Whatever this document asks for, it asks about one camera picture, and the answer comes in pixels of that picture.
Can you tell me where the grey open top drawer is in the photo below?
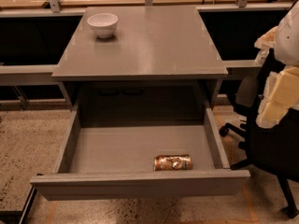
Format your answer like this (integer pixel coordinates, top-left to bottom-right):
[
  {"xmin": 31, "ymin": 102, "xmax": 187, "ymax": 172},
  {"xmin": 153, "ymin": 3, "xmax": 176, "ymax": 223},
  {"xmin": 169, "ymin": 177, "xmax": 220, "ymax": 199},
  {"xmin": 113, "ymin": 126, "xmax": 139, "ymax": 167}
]
[{"xmin": 31, "ymin": 105, "xmax": 249, "ymax": 200}]

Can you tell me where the black office chair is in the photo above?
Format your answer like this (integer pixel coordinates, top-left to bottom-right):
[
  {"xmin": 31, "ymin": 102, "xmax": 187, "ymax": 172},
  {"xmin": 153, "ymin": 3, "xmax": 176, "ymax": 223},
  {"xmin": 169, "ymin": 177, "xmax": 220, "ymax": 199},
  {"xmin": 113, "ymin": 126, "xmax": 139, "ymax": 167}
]
[{"xmin": 219, "ymin": 49, "xmax": 299, "ymax": 219}]

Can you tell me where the white ceramic bowl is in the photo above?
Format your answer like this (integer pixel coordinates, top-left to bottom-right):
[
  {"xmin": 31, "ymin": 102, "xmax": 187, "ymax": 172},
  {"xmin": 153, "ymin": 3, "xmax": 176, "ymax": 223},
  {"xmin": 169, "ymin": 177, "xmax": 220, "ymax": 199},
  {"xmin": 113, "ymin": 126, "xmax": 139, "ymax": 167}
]
[{"xmin": 87, "ymin": 13, "xmax": 119, "ymax": 38}]

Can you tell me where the clear plastic bottle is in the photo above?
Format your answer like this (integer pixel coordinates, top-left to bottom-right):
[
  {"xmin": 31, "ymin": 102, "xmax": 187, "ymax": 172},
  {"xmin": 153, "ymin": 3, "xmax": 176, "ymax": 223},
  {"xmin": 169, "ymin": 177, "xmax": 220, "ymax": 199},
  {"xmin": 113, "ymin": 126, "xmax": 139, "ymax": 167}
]
[{"xmin": 254, "ymin": 49, "xmax": 269, "ymax": 66}]

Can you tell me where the grey drawer cabinet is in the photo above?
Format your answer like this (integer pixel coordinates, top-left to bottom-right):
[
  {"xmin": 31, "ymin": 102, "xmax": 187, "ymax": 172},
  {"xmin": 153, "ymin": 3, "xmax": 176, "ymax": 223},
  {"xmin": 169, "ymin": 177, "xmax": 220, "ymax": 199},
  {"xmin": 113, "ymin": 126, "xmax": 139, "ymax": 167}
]
[{"xmin": 52, "ymin": 7, "xmax": 226, "ymax": 112}]

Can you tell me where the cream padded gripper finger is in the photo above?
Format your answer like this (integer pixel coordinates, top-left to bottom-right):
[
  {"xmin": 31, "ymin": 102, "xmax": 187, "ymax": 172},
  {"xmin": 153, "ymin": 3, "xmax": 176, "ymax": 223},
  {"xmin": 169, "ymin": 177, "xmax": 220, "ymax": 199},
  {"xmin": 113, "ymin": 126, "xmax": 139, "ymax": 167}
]
[
  {"xmin": 254, "ymin": 26, "xmax": 278, "ymax": 49},
  {"xmin": 256, "ymin": 66, "xmax": 299, "ymax": 129}
]

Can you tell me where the orange soda can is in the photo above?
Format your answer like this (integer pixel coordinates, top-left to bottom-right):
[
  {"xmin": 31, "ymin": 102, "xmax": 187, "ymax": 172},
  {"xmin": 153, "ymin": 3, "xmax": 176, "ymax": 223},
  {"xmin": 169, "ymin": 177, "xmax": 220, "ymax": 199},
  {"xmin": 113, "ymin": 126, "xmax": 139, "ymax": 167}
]
[{"xmin": 154, "ymin": 155, "xmax": 192, "ymax": 171}]

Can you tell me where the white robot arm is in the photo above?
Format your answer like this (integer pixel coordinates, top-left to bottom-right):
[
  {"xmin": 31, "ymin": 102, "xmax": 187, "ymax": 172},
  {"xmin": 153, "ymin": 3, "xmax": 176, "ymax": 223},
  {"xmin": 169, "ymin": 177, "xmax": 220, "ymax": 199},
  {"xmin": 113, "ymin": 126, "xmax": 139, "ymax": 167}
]
[{"xmin": 254, "ymin": 2, "xmax": 299, "ymax": 129}]

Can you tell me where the grey metal side rail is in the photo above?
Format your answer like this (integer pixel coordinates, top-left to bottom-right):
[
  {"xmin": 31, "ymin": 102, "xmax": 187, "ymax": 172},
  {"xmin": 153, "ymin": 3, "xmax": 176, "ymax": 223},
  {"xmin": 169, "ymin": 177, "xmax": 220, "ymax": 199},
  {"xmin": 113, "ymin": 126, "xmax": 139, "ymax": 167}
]
[{"xmin": 0, "ymin": 65, "xmax": 57, "ymax": 86}]

